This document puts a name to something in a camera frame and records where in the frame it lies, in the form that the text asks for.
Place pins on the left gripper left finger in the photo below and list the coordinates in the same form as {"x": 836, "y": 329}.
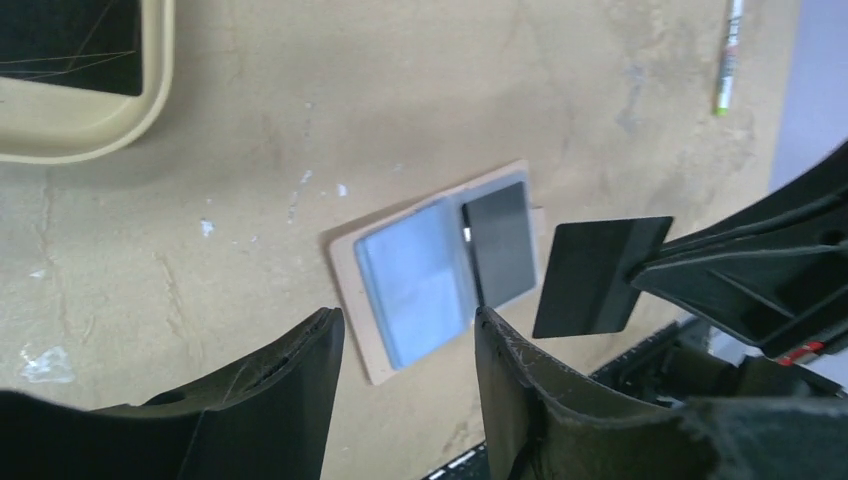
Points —
{"x": 263, "y": 416}

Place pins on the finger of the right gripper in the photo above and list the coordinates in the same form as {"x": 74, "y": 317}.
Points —
{"x": 773, "y": 275}

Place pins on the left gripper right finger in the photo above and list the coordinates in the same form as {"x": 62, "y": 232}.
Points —
{"x": 544, "y": 420}

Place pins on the black credit card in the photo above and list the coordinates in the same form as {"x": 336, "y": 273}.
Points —
{"x": 587, "y": 284}
{"x": 501, "y": 245}

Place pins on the beige leather card holder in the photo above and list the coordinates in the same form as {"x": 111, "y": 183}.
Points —
{"x": 350, "y": 284}

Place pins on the blue credit card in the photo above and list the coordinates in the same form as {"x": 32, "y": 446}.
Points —
{"x": 417, "y": 282}

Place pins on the stack of cards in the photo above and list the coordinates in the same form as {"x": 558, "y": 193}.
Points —
{"x": 92, "y": 45}

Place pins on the white green pen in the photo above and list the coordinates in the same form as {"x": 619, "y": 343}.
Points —
{"x": 729, "y": 59}

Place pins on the beige plastic tray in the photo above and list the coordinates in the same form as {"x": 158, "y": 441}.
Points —
{"x": 51, "y": 124}

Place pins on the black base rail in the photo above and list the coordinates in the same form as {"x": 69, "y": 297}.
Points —
{"x": 671, "y": 368}

